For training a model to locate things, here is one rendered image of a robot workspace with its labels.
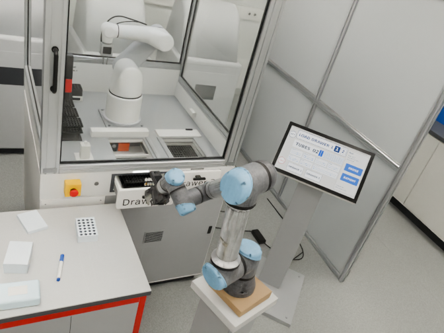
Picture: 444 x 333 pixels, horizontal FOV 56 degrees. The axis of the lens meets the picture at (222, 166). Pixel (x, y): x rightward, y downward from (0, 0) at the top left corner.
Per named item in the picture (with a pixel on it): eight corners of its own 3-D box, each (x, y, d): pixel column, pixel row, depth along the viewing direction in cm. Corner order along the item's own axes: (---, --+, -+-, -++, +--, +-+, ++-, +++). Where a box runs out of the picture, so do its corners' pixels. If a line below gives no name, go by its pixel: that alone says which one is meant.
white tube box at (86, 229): (97, 241, 189) (98, 234, 187) (77, 242, 185) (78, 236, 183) (93, 222, 198) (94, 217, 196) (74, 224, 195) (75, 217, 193)
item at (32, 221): (47, 228, 188) (47, 225, 187) (28, 234, 182) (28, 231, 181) (36, 212, 195) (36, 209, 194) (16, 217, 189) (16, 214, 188)
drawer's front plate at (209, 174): (217, 186, 239) (221, 170, 233) (169, 189, 225) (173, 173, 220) (215, 185, 240) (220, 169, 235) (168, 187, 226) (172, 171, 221)
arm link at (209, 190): (284, 150, 152) (205, 178, 189) (264, 157, 145) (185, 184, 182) (295, 180, 152) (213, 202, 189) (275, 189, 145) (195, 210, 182)
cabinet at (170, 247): (201, 281, 286) (230, 186, 246) (36, 311, 237) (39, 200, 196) (158, 195, 355) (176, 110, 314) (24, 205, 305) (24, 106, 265)
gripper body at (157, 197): (150, 206, 190) (158, 198, 180) (147, 188, 193) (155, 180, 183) (166, 205, 194) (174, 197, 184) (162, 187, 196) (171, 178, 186)
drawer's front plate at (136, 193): (172, 204, 215) (176, 187, 210) (115, 209, 202) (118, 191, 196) (171, 202, 217) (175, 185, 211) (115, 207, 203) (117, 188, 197)
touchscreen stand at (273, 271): (289, 328, 271) (352, 204, 220) (226, 296, 280) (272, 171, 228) (303, 278, 313) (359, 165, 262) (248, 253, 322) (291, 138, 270)
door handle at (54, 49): (58, 96, 168) (60, 51, 158) (51, 96, 166) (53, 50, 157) (56, 91, 171) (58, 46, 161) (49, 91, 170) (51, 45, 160)
